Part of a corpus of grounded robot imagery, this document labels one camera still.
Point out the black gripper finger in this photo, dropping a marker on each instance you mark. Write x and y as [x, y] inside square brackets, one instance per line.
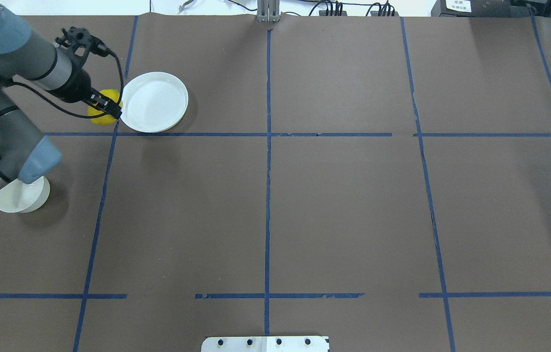
[113, 113]
[106, 98]

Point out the metal base plate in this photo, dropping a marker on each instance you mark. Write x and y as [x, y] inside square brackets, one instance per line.
[291, 343]

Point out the white plate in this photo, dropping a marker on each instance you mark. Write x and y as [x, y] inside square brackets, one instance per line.
[154, 102]

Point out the brown paper table cover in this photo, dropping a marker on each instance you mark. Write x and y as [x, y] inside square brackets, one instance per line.
[382, 182]

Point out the aluminium frame post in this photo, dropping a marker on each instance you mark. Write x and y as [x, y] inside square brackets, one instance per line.
[268, 11]

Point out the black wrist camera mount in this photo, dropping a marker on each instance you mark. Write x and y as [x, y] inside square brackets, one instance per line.
[78, 43]

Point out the white bowl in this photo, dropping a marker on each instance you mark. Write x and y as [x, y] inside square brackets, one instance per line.
[19, 197]

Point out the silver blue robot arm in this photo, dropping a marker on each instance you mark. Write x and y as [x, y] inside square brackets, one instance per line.
[45, 68]

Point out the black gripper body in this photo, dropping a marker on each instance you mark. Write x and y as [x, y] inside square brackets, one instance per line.
[77, 83]

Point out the yellow lemon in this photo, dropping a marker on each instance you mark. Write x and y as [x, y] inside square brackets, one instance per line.
[102, 122]

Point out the black power box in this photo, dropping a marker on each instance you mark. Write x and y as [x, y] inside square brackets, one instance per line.
[478, 9]

